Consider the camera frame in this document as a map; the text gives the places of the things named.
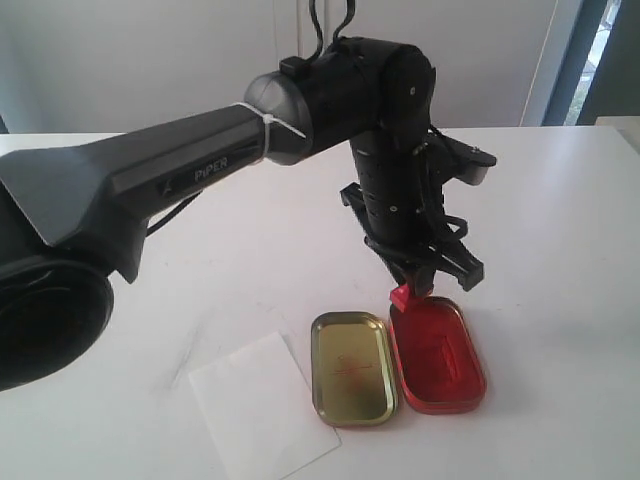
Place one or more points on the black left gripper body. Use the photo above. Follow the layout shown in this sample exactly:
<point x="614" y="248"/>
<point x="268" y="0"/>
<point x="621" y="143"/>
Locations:
<point x="399" y="202"/>

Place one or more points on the red rubber stamp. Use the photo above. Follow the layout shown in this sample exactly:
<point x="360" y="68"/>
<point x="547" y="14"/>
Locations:
<point x="402" y="297"/>

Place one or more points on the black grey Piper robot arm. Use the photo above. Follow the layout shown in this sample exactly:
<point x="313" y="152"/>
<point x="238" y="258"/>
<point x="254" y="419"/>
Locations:
<point x="71" y="216"/>

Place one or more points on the red ink pad tin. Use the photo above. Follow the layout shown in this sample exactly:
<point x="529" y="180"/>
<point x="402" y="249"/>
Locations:
<point x="438" y="366"/>

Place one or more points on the gold metal tin lid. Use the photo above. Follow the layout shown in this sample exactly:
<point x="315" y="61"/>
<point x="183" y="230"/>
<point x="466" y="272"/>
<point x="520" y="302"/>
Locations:
<point x="353" y="381"/>

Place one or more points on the white zip tie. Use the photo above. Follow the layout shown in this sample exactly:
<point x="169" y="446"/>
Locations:
<point x="282" y="142"/>

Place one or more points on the white paper sheet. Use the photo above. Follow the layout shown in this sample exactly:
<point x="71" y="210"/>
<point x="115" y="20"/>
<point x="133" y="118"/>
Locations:
<point x="258" y="410"/>

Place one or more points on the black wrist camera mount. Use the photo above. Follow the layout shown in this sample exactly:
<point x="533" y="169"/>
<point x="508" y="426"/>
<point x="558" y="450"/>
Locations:
<point x="457" y="160"/>

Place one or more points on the dark window frame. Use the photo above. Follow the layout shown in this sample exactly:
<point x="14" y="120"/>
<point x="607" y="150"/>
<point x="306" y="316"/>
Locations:
<point x="614" y="79"/>

